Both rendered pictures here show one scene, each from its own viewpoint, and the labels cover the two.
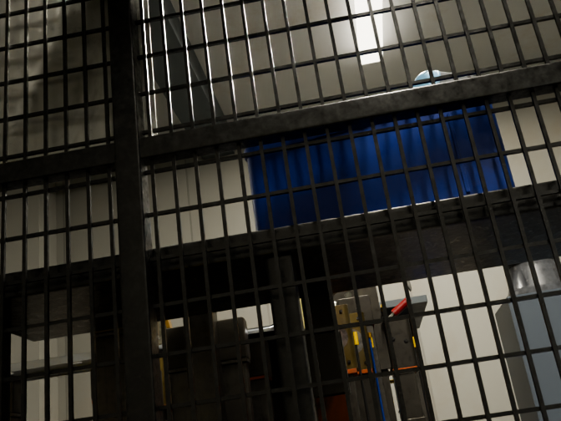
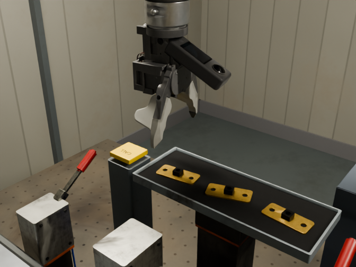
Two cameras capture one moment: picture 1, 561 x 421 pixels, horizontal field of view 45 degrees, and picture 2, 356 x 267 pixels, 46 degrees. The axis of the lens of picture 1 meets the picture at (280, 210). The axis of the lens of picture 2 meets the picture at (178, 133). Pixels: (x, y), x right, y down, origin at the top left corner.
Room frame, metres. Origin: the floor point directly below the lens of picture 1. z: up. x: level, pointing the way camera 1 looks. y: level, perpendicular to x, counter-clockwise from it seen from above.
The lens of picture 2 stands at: (1.65, 0.30, 1.61)
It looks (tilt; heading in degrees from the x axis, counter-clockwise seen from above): 27 degrees down; 304
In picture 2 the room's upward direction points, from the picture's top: straight up
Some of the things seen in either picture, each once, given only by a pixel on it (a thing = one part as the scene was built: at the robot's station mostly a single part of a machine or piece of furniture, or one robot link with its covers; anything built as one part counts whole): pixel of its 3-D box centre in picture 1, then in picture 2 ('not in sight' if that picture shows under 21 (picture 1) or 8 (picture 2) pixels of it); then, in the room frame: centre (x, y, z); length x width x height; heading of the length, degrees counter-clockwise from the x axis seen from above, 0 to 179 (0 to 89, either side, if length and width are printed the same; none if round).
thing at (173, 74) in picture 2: not in sight; (163, 59); (2.07, -0.29, 1.39); 0.09 x 0.08 x 0.12; 4
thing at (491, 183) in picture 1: (381, 190); not in sight; (0.80, -0.13, 1.09); 0.30 x 0.17 x 0.13; 76
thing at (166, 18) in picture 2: not in sight; (166, 13); (2.06, -0.28, 1.47); 0.08 x 0.08 x 0.05
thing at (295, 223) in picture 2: not in sight; (287, 215); (1.81, -0.28, 1.17); 0.08 x 0.04 x 0.01; 171
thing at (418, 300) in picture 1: (398, 317); (229, 194); (1.92, -0.29, 1.16); 0.37 x 0.14 x 0.02; 175
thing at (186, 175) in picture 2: not in sight; (178, 172); (2.04, -0.29, 1.17); 0.08 x 0.04 x 0.01; 4
